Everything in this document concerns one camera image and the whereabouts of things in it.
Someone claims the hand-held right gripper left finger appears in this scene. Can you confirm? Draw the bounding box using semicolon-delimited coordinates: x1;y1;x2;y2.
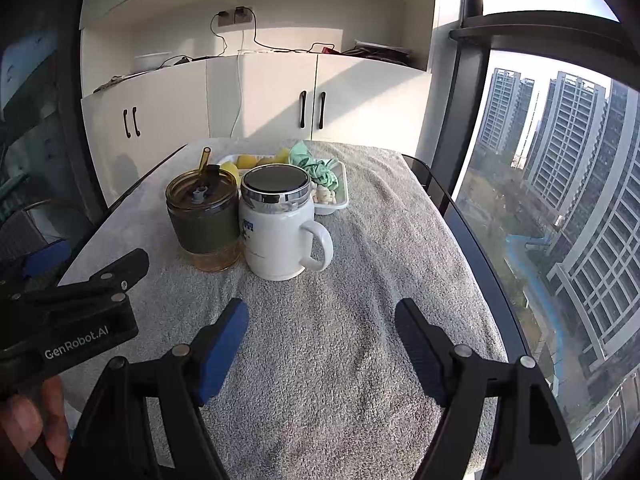
65;297;250;480

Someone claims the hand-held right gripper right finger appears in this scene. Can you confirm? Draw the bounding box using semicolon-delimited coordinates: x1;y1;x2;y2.
395;298;571;480

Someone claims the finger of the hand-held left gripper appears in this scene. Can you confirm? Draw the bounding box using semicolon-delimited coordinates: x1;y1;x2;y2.
0;240;71;286
10;248;150;311

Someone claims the white plastic tray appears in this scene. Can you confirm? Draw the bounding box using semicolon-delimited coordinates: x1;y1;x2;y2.
216;152;349;216

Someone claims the green knotted cloth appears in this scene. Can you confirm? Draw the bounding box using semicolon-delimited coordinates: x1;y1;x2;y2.
288;141;341;192

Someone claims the person's left hand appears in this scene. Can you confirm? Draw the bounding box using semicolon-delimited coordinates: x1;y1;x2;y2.
0;376;72;472

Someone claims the grey towel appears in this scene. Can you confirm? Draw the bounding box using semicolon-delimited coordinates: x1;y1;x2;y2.
57;138;511;480

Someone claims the white mug with chrome lid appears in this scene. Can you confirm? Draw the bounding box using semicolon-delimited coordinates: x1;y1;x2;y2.
239;163;334;281

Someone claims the amber glass tumbler with straw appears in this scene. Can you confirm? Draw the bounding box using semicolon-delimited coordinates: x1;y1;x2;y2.
166;147;241;273

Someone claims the white base cabinet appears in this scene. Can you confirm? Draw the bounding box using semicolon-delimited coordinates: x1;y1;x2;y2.
80;52;433;206

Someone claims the white bowl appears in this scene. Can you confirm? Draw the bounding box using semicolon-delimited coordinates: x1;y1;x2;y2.
134;52;173;73

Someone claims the cluster of high-rise buildings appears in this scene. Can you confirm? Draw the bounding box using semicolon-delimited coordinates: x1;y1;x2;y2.
475;67;640;471

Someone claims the white power cable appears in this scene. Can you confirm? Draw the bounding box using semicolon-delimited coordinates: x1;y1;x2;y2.
231;52;246;136

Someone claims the black window frame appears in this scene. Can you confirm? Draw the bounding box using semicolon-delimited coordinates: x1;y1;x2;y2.
440;0;496;211

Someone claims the black power cable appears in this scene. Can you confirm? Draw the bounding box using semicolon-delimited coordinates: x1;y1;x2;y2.
210;12;326;57

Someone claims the wall power outlet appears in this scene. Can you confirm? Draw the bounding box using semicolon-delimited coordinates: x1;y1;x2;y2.
217;6;253;27

